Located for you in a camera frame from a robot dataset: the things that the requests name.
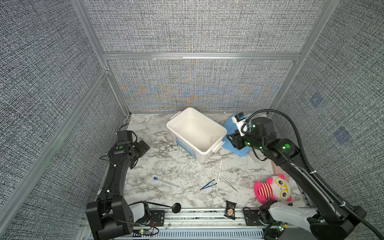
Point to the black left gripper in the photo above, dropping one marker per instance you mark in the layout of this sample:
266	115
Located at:
141	149

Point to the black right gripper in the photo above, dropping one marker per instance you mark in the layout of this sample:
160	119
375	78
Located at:
237	140

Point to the white plastic storage bin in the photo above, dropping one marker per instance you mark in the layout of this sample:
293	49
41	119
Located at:
196	133

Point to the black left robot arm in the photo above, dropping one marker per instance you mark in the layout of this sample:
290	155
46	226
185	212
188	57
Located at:
110	216

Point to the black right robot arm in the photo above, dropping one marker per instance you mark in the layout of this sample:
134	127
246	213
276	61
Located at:
332	218

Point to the blue plastic bin lid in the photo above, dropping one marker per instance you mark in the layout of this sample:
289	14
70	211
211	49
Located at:
231	127

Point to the white glass stirring rod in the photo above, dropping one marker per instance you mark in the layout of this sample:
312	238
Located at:
219	175

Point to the silver metal tweezers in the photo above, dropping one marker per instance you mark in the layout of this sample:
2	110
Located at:
228	184

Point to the blue plastic tweezers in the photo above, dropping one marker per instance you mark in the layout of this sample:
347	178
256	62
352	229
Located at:
209	185

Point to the pink white plush toy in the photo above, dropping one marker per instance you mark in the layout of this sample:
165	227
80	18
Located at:
275	188

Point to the black snack packet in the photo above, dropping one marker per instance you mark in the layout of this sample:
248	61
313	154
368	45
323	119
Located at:
230	210

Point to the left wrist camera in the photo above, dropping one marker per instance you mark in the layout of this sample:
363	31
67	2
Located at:
125	136

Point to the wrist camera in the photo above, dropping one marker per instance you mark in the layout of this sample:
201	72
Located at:
240	121
125	136

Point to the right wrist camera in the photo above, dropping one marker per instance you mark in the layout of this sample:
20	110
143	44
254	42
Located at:
240	121

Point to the black long handled spoon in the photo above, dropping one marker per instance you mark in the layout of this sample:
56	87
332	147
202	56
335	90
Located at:
176	208

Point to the aluminium front rail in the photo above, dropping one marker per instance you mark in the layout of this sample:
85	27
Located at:
201	224

